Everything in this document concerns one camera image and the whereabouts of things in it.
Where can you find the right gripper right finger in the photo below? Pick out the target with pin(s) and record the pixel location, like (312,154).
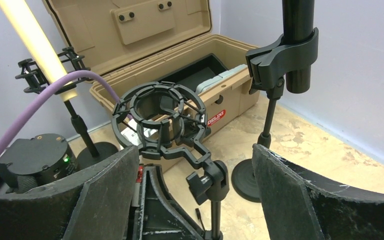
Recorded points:
(300,204)

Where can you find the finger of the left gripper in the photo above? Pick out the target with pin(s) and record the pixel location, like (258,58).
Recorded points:
(154,214)

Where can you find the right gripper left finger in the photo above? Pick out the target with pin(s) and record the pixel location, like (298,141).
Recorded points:
(91,204)

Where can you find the tripod shock mount stand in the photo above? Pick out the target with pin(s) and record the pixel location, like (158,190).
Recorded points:
(167,121)

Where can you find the black mic stand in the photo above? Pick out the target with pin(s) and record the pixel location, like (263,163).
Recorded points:
(268,66)
(93,153)

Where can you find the beige handheld microphone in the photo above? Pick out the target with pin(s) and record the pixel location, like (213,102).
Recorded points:
(30,32)

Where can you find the black dynamic microphone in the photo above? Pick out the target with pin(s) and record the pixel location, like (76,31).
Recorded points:
(298,24)

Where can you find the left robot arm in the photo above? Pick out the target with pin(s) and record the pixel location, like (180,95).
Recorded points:
(30,163)

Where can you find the grey tool case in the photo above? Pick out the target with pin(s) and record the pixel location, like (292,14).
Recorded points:
(207,84)

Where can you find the black tray in case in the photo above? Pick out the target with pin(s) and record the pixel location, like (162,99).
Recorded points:
(195,73)

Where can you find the tan hard case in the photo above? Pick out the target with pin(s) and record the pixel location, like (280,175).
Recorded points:
(132,42)

